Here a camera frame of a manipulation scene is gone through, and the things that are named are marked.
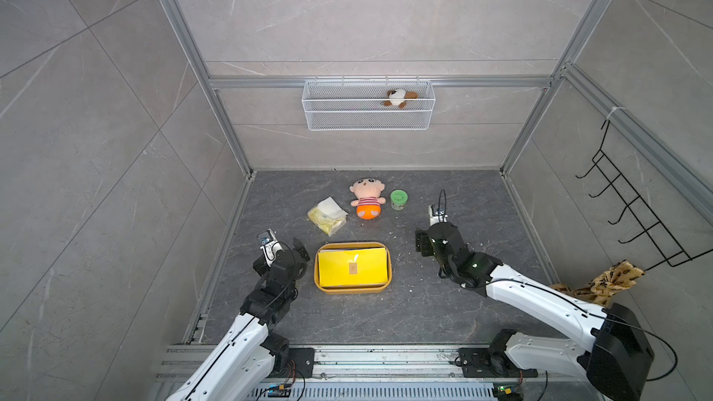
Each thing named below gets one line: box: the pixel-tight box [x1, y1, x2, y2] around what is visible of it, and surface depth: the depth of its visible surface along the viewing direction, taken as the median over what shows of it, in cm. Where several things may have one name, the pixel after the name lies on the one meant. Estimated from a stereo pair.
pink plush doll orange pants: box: [349, 177, 387, 220], surface depth 106 cm
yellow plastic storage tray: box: [312, 241, 393, 296], surface depth 88 cm
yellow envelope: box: [317, 246, 389, 287], surface depth 88 cm
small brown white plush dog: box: [383, 89, 418, 109], surface depth 90 cm
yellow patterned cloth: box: [549, 259, 646, 307], surface depth 69 cm
